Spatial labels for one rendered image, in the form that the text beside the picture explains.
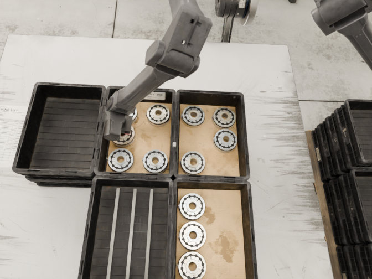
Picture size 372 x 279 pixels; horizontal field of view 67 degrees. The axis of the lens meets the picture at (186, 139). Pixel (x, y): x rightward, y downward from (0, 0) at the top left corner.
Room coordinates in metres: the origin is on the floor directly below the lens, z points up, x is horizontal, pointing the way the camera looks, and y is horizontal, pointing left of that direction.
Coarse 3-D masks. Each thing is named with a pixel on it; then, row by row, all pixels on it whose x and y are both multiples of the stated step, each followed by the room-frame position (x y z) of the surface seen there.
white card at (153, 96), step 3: (153, 93) 0.66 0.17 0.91; (156, 93) 0.66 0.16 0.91; (159, 93) 0.66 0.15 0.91; (162, 93) 0.66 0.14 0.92; (147, 96) 0.65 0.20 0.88; (150, 96) 0.65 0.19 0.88; (153, 96) 0.66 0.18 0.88; (156, 96) 0.66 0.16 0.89; (159, 96) 0.66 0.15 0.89; (162, 96) 0.66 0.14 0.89; (150, 99) 0.65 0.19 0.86; (153, 99) 0.66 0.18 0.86; (156, 99) 0.66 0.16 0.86; (159, 99) 0.66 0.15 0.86; (162, 99) 0.66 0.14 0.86
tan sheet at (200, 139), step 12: (180, 108) 0.65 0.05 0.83; (204, 108) 0.67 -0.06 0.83; (216, 108) 0.68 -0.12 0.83; (180, 120) 0.59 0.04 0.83; (204, 120) 0.61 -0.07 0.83; (180, 132) 0.53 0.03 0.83; (192, 132) 0.54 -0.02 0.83; (204, 132) 0.55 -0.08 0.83; (180, 144) 0.47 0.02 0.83; (192, 144) 0.48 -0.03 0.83; (204, 144) 0.49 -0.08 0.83; (180, 156) 0.42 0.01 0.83; (204, 156) 0.44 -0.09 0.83; (216, 156) 0.45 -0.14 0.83; (228, 156) 0.46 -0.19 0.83; (180, 168) 0.37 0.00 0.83; (204, 168) 0.38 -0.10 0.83; (216, 168) 0.39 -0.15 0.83; (228, 168) 0.40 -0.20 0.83
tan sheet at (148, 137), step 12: (144, 108) 0.62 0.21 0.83; (168, 108) 0.64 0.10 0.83; (144, 120) 0.56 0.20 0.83; (144, 132) 0.50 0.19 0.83; (156, 132) 0.51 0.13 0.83; (168, 132) 0.52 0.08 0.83; (132, 144) 0.43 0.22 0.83; (144, 144) 0.44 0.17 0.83; (156, 144) 0.45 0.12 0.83; (168, 144) 0.46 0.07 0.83; (108, 156) 0.36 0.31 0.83; (168, 156) 0.41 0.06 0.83; (108, 168) 0.31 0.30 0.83; (132, 168) 0.33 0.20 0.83; (168, 168) 0.36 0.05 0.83
